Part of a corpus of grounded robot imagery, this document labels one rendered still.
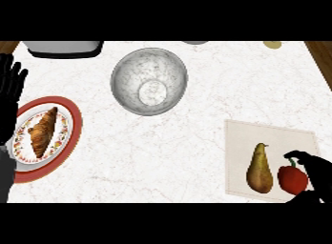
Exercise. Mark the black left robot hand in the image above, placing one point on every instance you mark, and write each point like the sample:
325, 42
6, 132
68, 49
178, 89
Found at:
0, 101

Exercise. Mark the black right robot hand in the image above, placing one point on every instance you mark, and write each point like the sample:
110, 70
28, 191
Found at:
325, 178

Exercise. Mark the red bell pepper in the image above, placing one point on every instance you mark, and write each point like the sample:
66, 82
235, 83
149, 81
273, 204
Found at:
291, 179

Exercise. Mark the beige placemat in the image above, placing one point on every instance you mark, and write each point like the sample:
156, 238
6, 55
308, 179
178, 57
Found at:
267, 139

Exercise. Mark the grey marbled bowl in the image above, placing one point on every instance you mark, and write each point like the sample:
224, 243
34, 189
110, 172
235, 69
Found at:
149, 81

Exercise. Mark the brown croissant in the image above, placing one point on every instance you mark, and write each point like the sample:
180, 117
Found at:
43, 132

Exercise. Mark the brown green pear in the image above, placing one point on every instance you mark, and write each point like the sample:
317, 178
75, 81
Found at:
258, 171

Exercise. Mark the red rimmed floral plate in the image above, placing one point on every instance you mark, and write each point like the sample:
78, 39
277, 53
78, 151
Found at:
45, 138

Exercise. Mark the grey black appliance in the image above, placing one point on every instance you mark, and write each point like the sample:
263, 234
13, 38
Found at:
63, 48

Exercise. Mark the small pale yellow object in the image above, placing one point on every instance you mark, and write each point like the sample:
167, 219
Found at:
272, 44

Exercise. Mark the small grey round object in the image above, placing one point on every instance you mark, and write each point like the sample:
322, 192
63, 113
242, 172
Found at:
195, 42

